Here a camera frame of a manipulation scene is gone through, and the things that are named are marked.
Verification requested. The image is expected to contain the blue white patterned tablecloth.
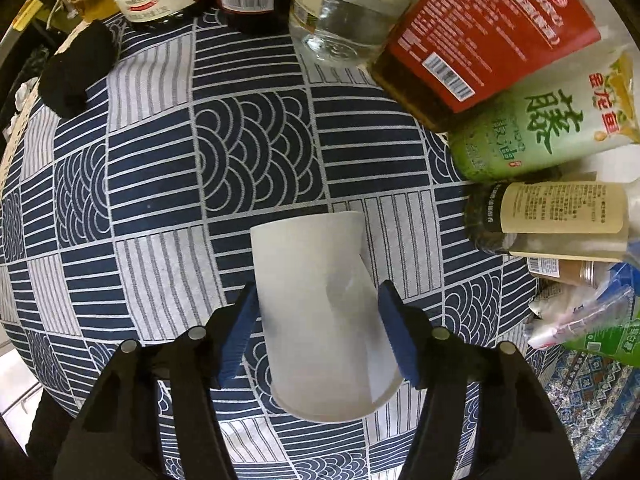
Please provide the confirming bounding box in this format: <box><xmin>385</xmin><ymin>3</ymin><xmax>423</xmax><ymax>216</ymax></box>
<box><xmin>0</xmin><ymin>10</ymin><xmax>551</xmax><ymax>480</ymax></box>

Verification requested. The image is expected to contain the light green label bottle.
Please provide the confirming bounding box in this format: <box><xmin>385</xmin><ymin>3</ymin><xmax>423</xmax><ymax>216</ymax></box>
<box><xmin>447</xmin><ymin>42</ymin><xmax>640</xmax><ymax>183</ymax></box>

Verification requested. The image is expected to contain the dark bottle beige label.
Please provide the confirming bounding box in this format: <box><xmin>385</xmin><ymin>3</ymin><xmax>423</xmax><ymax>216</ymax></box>
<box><xmin>465</xmin><ymin>180</ymin><xmax>631</xmax><ymax>256</ymax></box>

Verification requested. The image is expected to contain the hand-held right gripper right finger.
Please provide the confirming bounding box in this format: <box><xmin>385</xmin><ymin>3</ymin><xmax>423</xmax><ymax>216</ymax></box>
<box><xmin>377</xmin><ymin>280</ymin><xmax>583</xmax><ymax>480</ymax></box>

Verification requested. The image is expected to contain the blue plastic piece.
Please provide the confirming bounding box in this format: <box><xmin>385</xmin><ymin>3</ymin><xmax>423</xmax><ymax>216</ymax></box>
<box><xmin>597</xmin><ymin>260</ymin><xmax>640</xmax><ymax>301</ymax></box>

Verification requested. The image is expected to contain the small brown spice jar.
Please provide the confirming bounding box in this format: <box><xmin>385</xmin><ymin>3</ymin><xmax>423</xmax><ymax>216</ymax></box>
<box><xmin>525</xmin><ymin>255</ymin><xmax>608</xmax><ymax>288</ymax></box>

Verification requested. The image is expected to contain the white paper cup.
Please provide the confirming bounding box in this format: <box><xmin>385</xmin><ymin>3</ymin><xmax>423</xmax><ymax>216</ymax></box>
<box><xmin>249</xmin><ymin>211</ymin><xmax>403</xmax><ymax>423</ymax></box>

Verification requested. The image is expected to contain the green packet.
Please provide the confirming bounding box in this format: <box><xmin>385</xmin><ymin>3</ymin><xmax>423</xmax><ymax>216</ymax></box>
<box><xmin>565</xmin><ymin>322</ymin><xmax>640</xmax><ymax>376</ymax></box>

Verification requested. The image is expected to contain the clear plastic bag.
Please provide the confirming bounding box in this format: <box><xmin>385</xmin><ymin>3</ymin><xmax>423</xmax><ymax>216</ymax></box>
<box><xmin>525</xmin><ymin>282</ymin><xmax>640</xmax><ymax>351</ymax></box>

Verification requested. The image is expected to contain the large red label bottle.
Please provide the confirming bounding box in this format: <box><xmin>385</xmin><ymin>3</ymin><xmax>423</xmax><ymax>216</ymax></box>
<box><xmin>369</xmin><ymin>0</ymin><xmax>603</xmax><ymax>133</ymax></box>

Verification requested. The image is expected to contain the blue patterned mat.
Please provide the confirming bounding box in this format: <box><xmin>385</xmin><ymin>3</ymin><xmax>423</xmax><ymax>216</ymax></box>
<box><xmin>542</xmin><ymin>350</ymin><xmax>636</xmax><ymax>466</ymax></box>

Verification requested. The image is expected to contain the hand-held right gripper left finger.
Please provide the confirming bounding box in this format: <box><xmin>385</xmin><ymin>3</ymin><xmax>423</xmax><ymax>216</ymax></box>
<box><xmin>52</xmin><ymin>282</ymin><xmax>261</xmax><ymax>480</ymax></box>

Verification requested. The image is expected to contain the black cloth pad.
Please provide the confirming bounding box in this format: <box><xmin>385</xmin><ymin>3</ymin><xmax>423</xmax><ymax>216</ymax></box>
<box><xmin>39</xmin><ymin>20</ymin><xmax>121</xmax><ymax>118</ymax></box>

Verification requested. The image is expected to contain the clear glass bottle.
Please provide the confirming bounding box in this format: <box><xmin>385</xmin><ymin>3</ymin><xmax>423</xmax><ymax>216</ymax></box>
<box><xmin>289</xmin><ymin>0</ymin><xmax>413</xmax><ymax>67</ymax></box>

